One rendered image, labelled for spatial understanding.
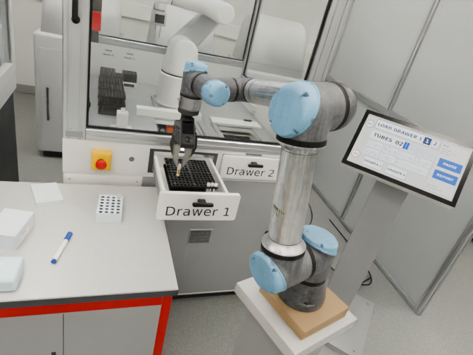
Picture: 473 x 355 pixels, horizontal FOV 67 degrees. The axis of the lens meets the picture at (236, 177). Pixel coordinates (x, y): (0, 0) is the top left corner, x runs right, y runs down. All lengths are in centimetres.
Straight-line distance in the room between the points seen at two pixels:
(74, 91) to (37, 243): 53
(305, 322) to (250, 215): 82
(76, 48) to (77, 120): 26
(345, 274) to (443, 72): 143
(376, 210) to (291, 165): 119
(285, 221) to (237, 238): 102
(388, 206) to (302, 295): 97
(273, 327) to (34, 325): 66
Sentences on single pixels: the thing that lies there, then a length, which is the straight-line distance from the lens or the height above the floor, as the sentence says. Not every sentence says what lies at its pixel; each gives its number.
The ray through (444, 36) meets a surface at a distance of 278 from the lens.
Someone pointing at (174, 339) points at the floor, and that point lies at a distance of 196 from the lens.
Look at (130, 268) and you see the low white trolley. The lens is 116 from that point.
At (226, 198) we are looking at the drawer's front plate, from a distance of 127.
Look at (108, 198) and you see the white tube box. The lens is 139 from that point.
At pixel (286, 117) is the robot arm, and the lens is 77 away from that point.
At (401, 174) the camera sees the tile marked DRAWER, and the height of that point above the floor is 100.
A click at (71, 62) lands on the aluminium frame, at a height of 123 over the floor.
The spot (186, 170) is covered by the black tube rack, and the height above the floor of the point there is 90.
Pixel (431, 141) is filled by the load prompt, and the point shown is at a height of 116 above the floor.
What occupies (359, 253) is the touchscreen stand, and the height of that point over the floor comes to 48.
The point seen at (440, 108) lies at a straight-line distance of 265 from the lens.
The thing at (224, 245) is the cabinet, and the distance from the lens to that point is 187.
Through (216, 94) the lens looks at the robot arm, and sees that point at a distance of 106.
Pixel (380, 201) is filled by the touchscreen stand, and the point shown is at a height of 80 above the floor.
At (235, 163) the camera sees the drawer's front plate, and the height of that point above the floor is 90.
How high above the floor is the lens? 156
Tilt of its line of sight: 27 degrees down
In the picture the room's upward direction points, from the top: 14 degrees clockwise
